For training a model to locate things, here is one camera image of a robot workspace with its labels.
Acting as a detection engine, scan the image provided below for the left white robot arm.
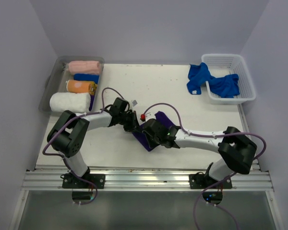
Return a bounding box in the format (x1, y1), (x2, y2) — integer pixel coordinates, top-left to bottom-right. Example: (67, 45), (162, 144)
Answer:
(43, 97), (141, 188)

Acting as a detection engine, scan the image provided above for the aluminium mounting rail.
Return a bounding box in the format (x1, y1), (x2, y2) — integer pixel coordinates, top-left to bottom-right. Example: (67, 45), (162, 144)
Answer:
(21, 166), (274, 192)

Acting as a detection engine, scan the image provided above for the blue rolled towel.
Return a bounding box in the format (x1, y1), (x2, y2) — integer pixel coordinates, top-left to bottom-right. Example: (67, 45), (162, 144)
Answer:
(73, 73), (99, 84)

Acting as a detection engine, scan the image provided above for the pink rolled towel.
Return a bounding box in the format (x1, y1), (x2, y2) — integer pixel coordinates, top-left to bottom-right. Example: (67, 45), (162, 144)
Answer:
(68, 61), (101, 75)

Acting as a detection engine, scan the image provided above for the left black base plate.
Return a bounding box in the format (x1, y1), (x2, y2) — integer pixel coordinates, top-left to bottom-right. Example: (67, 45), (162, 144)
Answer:
(60, 172), (106, 189)

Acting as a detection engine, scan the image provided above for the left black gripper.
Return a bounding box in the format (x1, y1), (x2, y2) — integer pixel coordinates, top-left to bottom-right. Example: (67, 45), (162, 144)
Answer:
(118, 110), (143, 133)

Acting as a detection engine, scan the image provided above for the orange polka dot towel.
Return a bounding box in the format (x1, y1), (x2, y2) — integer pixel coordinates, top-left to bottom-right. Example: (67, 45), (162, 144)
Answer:
(66, 80), (98, 95)

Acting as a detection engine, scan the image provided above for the white rolled towel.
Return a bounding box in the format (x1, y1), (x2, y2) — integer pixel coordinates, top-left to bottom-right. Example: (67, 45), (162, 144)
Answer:
(49, 92), (91, 113)

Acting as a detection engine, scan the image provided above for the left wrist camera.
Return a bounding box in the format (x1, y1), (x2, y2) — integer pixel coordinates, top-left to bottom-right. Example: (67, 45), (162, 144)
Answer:
(129, 100), (138, 107)

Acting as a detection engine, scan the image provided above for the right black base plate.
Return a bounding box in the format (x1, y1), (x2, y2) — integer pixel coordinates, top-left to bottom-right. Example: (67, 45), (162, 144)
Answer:
(189, 172), (233, 189)

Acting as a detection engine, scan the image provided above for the white plastic basket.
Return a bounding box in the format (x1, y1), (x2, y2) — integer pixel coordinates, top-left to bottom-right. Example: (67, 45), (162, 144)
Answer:
(201, 54), (256, 105)

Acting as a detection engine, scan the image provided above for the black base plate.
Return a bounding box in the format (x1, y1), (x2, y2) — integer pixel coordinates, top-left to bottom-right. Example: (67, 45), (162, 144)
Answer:
(60, 172), (106, 189)
(189, 172), (233, 189)

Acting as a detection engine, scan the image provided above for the grey plastic tray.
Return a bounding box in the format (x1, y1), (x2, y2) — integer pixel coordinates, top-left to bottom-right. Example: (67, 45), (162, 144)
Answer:
(38, 56), (105, 116)

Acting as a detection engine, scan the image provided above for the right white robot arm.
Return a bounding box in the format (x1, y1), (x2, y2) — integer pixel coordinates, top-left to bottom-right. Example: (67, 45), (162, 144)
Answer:
(142, 118), (257, 188)

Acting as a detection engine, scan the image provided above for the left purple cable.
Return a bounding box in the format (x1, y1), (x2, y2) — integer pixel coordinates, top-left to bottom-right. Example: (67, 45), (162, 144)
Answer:
(42, 87), (128, 206)

